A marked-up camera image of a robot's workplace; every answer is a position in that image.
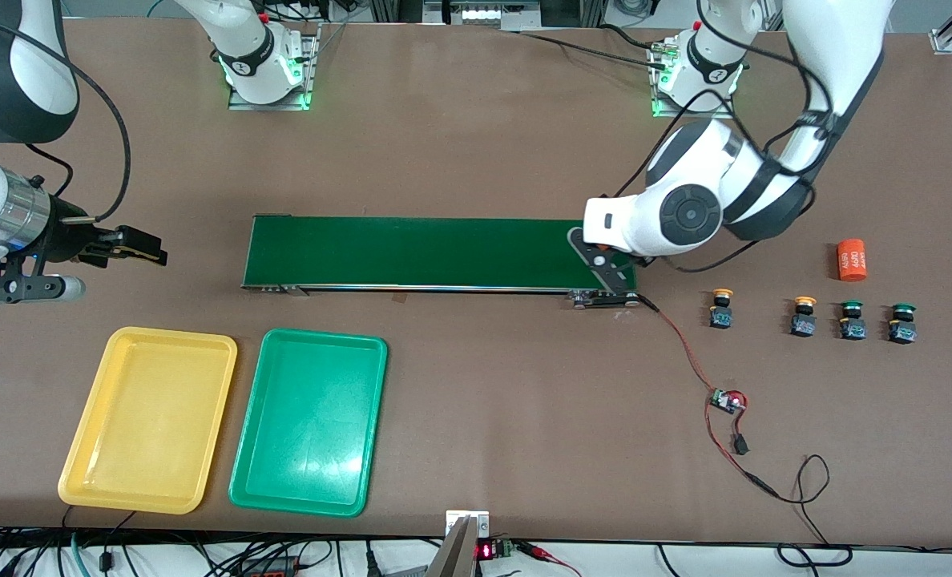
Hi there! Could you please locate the yellow push button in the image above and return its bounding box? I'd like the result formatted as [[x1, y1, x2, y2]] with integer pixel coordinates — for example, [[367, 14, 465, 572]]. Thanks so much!
[[790, 296, 817, 337], [709, 288, 736, 329]]

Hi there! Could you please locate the green push button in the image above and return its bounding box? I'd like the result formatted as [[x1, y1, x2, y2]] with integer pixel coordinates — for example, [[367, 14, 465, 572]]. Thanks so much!
[[838, 300, 867, 341], [887, 302, 919, 345]]

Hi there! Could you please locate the yellow plastic tray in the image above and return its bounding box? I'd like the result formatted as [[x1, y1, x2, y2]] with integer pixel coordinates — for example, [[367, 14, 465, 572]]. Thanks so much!
[[58, 325, 238, 515]]

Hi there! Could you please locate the green plastic tray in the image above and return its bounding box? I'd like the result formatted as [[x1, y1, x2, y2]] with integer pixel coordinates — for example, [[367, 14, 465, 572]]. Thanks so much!
[[228, 328, 389, 518]]

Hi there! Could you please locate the green conveyor belt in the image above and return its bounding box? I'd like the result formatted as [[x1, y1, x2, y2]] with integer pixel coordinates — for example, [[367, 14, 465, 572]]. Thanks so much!
[[240, 214, 641, 309]]

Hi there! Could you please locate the white framed light unit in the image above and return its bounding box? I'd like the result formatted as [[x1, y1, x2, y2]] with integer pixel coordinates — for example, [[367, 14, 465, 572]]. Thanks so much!
[[422, 0, 543, 31]]

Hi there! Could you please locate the red clip lead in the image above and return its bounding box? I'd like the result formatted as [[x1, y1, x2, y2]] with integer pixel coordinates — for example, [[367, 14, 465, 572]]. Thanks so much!
[[516, 542, 583, 577]]

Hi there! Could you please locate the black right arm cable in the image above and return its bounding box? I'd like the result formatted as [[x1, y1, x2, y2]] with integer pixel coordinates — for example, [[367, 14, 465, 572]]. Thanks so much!
[[0, 18, 132, 224]]

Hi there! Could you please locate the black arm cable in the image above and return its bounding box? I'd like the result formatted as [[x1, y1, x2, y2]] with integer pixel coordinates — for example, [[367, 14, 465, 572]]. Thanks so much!
[[0, 18, 132, 224], [608, 0, 837, 277]]

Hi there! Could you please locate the aluminium base plate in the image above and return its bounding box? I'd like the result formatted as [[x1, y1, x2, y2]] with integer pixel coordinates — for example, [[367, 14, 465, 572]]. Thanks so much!
[[228, 32, 321, 111], [649, 38, 738, 119]]

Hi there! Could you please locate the aluminium camera bracket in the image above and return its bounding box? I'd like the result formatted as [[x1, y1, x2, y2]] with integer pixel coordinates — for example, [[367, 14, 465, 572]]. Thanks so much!
[[426, 511, 491, 577]]

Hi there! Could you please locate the black table cable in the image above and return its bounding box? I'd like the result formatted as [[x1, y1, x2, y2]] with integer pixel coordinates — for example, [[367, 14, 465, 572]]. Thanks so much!
[[516, 22, 673, 71]]

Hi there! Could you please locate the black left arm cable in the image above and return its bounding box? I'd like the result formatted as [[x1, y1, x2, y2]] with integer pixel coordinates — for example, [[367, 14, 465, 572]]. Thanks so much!
[[608, 0, 837, 277]]

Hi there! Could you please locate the red black twisted cable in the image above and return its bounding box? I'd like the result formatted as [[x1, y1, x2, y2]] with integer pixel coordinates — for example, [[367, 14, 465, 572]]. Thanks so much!
[[636, 295, 721, 395]]

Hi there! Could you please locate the thin red wire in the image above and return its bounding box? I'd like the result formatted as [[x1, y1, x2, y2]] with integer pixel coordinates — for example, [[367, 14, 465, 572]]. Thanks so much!
[[704, 391, 781, 502]]

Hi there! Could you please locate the thin black cable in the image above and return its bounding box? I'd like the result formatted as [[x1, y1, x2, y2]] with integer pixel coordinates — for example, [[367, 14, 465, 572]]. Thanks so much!
[[772, 454, 855, 568]]

